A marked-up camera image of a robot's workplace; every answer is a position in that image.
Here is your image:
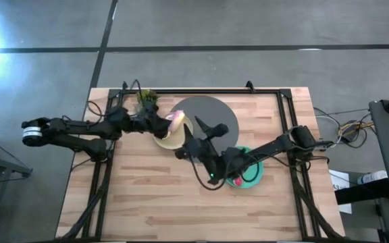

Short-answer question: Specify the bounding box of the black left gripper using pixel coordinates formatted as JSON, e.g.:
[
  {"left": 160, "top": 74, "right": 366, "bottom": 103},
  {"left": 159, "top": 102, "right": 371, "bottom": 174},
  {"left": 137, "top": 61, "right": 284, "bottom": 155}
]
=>
[{"left": 140, "top": 101, "right": 177, "bottom": 139}]

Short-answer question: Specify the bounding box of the white bottle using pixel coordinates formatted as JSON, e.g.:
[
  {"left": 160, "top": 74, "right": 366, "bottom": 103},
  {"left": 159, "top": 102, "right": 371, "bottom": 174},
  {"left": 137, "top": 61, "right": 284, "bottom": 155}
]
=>
[{"left": 357, "top": 169, "right": 389, "bottom": 185}]

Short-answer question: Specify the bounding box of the white paper sheet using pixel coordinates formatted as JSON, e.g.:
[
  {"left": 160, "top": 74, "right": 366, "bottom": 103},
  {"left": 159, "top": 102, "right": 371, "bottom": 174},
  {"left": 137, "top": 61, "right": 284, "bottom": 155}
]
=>
[{"left": 328, "top": 168, "right": 353, "bottom": 215}]

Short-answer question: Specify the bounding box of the pink frosted sprinkled donut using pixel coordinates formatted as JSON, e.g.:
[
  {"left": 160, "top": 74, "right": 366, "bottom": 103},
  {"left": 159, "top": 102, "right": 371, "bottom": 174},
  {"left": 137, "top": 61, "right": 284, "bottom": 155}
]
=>
[{"left": 165, "top": 109, "right": 186, "bottom": 133}]

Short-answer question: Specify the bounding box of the green leafy vegetable toy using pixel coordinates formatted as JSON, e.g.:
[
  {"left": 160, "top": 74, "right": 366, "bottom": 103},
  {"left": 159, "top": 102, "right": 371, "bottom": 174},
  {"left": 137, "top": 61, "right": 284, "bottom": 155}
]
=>
[{"left": 136, "top": 88, "right": 160, "bottom": 115}]

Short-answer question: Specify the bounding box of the bundle of floor cables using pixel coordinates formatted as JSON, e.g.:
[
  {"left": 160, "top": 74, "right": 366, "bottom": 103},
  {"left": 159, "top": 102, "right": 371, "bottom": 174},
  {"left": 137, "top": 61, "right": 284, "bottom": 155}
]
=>
[{"left": 313, "top": 107, "right": 375, "bottom": 149}]

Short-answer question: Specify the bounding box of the teal plate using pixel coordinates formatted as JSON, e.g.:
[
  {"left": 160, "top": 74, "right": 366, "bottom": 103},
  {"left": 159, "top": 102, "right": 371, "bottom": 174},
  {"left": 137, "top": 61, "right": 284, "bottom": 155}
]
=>
[{"left": 226, "top": 145, "right": 265, "bottom": 190}]

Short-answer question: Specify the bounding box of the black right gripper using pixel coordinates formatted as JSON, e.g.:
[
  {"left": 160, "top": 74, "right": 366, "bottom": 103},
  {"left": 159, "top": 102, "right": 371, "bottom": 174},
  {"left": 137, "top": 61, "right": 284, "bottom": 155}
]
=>
[{"left": 175, "top": 116, "right": 231, "bottom": 185}]

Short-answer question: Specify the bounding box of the grey round woven placemat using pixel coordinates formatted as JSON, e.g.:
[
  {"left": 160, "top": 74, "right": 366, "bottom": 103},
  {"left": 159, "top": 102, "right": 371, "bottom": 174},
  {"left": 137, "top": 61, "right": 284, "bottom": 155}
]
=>
[{"left": 169, "top": 95, "right": 240, "bottom": 159}]

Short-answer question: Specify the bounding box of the cream plate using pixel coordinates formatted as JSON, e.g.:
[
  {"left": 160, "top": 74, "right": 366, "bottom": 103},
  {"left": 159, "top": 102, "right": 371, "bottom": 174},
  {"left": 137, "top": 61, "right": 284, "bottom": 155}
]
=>
[{"left": 153, "top": 114, "right": 195, "bottom": 151}]

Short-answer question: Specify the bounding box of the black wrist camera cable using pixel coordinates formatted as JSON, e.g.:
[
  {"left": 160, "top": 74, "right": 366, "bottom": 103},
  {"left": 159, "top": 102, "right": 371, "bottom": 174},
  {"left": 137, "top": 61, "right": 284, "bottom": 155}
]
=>
[{"left": 189, "top": 148, "right": 261, "bottom": 192}]

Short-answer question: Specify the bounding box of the black aluminium rig frame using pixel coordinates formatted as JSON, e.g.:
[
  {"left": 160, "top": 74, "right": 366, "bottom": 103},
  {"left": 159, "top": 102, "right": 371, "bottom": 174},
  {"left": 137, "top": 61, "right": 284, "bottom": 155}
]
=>
[{"left": 57, "top": 80, "right": 342, "bottom": 242}]

